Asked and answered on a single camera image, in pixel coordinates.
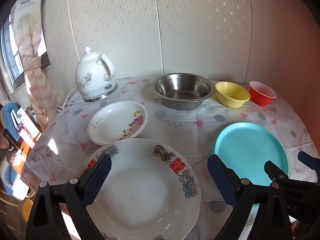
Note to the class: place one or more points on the white ceramic electric kettle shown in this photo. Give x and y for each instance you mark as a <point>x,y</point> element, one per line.
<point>92,80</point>

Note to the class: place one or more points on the patterned plastic tablecloth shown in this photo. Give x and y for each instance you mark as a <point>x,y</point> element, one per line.
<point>180,135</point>

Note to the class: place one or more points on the red plastic bowl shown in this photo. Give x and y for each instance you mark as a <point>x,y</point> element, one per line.
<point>262,98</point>

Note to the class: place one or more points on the stainless steel bowl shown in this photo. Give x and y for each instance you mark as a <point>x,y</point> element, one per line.
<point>182,90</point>

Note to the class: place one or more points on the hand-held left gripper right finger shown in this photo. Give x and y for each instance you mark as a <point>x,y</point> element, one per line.
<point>221,180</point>

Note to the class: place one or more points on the blue chair back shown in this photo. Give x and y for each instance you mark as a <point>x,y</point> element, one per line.
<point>7,110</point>

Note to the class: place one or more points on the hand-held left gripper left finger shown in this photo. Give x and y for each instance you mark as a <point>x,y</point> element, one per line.
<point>98,180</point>

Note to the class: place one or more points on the wooden desk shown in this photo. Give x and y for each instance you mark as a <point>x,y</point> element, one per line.
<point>27,150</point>

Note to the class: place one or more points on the wooden stool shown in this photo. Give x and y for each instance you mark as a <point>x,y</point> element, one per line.
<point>27,210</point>

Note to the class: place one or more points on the small white floral plate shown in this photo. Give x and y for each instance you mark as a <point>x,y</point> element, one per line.
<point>112,122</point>

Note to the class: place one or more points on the white cardboard box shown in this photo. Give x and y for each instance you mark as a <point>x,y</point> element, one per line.
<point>28,123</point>

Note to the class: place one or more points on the teal plastic plate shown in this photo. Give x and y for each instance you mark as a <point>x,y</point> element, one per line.
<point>250,150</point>

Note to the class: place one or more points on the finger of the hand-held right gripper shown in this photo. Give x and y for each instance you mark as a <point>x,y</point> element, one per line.
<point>308,160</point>
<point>273,170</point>

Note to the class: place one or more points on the pink patterned curtain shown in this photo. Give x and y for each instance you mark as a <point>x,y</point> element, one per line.
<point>37,87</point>

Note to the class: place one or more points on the yellow plastic bowl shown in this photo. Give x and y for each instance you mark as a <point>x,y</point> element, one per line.
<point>232,92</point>

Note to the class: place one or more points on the window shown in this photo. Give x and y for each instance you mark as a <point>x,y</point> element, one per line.
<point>10,62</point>

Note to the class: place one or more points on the purple box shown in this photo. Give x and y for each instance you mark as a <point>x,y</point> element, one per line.
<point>22,131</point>

